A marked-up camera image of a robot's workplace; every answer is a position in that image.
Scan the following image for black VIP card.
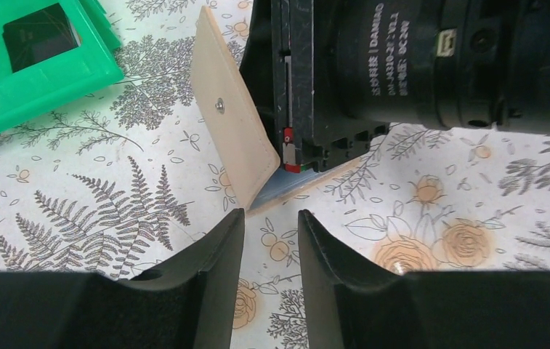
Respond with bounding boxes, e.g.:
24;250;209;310
2;3;81;73

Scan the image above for green plastic bin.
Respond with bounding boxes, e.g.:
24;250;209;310
0;1;124;133

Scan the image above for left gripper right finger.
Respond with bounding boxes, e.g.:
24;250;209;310
298;210;550;348

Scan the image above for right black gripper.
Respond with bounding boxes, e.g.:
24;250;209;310
240;0;550;173

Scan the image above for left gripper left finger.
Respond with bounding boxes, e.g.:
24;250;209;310
0;209;245;348

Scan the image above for floral table mat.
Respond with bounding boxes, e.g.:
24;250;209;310
0;1;550;348

